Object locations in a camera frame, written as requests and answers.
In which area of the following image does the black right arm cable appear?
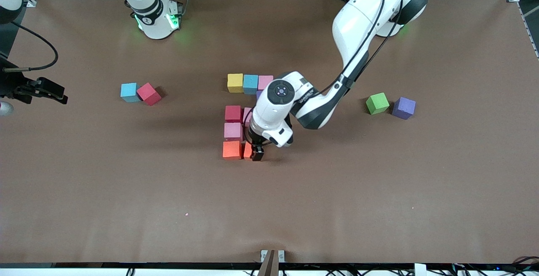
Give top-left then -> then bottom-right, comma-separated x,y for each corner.
0,21 -> 59,72

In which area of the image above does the brown table cover sheet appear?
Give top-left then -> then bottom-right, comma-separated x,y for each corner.
0,0 -> 539,265

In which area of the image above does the yellow foam cube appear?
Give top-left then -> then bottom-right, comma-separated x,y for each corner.
227,73 -> 244,94

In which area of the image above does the red foam cube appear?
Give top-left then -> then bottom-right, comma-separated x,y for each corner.
225,105 -> 242,123
137,83 -> 162,106

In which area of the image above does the brown wooden bar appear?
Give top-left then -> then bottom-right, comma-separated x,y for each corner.
258,249 -> 279,276

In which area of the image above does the white metal bracket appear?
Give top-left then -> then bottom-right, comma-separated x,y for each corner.
261,250 -> 285,263

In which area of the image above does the light blue foam cube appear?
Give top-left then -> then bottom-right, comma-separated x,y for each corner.
243,75 -> 259,95
120,83 -> 139,103

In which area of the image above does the green foam cube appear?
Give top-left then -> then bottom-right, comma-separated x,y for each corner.
366,92 -> 390,115

